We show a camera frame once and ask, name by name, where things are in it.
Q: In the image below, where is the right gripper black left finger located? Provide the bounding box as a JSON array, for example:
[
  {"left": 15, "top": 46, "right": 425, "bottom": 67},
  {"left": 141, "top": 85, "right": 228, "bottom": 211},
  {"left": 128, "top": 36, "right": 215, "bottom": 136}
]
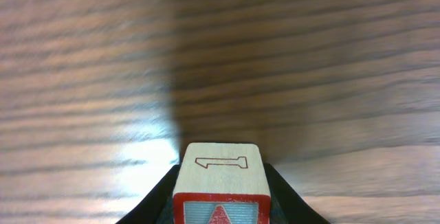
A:
[{"left": 116, "top": 165, "right": 179, "bottom": 224}]

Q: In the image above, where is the red letter A block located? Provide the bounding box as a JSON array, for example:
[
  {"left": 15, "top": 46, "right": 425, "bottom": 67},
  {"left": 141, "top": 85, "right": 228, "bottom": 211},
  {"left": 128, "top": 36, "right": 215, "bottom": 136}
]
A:
[{"left": 173, "top": 142, "right": 271, "bottom": 224}]

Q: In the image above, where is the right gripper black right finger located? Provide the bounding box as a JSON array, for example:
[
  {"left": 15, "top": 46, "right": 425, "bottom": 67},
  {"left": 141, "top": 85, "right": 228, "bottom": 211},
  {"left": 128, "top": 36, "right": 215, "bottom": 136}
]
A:
[{"left": 264, "top": 164, "right": 330, "bottom": 224}]

